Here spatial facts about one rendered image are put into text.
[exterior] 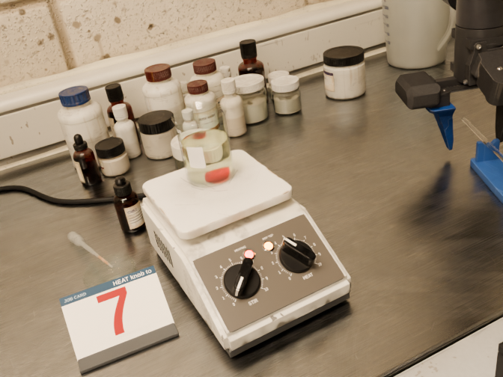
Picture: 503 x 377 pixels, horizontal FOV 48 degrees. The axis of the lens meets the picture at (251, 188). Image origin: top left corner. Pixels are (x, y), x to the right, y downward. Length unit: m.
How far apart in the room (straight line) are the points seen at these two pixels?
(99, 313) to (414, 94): 0.42
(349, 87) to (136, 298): 0.54
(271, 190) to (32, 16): 0.53
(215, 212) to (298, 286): 0.10
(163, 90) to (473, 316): 0.55
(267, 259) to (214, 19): 0.60
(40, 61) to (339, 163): 0.49
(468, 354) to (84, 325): 0.33
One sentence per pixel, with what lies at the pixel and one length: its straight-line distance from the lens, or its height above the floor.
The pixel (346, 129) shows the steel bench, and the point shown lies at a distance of 0.85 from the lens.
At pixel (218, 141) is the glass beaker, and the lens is 0.54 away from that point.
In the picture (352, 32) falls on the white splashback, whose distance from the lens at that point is 1.12.
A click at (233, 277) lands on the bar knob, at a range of 0.49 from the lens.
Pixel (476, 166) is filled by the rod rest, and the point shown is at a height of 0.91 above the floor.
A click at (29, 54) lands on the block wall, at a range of 0.95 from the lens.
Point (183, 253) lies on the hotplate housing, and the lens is 0.51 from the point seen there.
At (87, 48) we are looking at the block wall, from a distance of 0.96.
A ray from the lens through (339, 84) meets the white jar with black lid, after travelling 0.94.
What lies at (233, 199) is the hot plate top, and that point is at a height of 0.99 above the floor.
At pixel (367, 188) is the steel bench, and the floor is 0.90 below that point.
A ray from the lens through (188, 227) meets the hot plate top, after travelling 0.51.
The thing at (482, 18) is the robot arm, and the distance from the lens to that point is 0.69.
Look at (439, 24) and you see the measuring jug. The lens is 1.05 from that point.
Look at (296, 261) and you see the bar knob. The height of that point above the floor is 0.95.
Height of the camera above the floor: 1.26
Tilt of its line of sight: 30 degrees down
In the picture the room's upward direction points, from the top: 9 degrees counter-clockwise
